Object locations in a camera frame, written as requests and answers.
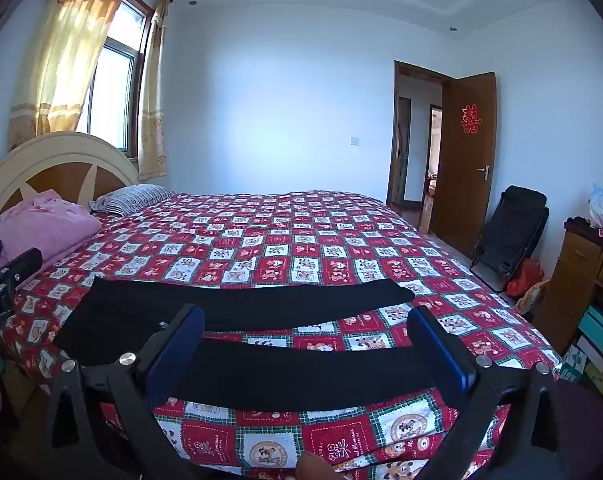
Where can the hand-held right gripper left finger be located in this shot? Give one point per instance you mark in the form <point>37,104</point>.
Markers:
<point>174,355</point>

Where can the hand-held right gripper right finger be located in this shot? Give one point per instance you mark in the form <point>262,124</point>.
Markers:
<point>439,355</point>

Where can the black pants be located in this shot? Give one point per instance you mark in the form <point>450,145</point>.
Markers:
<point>281,305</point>

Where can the pink blanket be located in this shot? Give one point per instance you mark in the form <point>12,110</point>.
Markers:
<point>46,225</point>

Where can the floral cloth bag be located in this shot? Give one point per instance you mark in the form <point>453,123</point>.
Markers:
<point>531,300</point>

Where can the red bag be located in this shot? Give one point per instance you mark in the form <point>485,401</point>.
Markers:
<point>524,275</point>

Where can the striped pillow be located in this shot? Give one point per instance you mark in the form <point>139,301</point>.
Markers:
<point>131,197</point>

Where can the cream and wood headboard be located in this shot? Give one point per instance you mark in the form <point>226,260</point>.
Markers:
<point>61,142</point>

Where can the green and white box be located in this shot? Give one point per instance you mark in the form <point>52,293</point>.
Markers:
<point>572,365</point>

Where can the black suitcase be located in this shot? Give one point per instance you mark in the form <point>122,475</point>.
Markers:
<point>516,220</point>

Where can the red checkered printed bedspread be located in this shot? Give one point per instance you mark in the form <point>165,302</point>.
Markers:
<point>331,240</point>

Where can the brown wooden door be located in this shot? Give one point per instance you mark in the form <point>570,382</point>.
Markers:
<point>461,195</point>

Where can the wooden desk with drawers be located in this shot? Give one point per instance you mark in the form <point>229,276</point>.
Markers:
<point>576,270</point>

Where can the teal box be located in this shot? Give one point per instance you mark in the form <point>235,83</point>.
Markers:
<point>599,327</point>

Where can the yellow-edged box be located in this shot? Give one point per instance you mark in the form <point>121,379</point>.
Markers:
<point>601,382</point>

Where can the window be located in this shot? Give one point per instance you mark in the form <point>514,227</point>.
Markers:
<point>116,95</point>

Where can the narrow yellow curtain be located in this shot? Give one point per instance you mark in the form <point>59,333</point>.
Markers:
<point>154,110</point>

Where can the wide yellow curtain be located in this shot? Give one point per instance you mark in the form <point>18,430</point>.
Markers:
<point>66,45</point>

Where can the red paper door decoration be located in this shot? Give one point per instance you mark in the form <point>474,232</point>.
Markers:
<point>470,120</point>

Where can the brown door frame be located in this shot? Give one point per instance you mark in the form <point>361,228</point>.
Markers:
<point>392,160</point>

